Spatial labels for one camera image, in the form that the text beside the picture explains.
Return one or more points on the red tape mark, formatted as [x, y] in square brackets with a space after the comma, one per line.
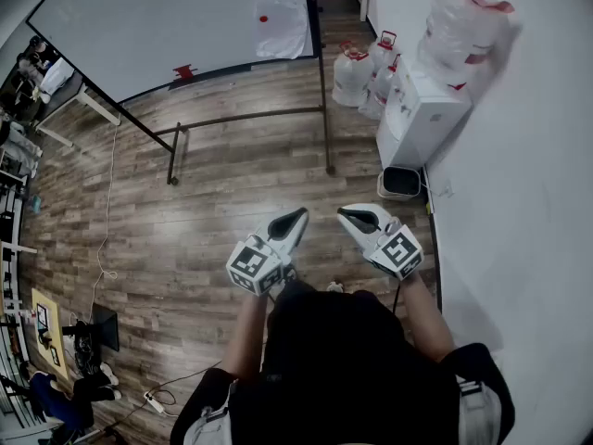
[184, 72]

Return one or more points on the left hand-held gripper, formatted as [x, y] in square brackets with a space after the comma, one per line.
[252, 264]

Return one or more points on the whiteboard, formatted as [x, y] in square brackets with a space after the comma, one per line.
[162, 26]

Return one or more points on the white water dispenser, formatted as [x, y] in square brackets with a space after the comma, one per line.
[417, 123]

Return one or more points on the person's white shoe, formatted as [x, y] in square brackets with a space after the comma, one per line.
[334, 287]

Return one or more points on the person's left forearm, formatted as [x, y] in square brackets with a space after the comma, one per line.
[250, 332]

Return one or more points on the black metal rack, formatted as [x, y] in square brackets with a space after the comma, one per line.
[9, 248]

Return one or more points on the plastic-wrapped large water bottle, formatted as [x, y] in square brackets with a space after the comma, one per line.
[458, 30]

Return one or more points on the person's right forearm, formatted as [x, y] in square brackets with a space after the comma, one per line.
[426, 318]

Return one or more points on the white plastic bag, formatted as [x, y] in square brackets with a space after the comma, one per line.
[287, 35]

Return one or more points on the white power strip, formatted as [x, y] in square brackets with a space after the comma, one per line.
[155, 402]

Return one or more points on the small yellow wooden table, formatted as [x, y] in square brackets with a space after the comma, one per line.
[50, 332]

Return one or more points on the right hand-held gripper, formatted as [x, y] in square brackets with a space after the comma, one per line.
[398, 250]

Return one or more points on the person's black shirt torso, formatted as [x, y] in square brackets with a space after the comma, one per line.
[338, 364]

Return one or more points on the black monitor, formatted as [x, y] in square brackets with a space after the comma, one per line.
[105, 327]

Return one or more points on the white trash bin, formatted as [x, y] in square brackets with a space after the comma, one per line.
[399, 182]

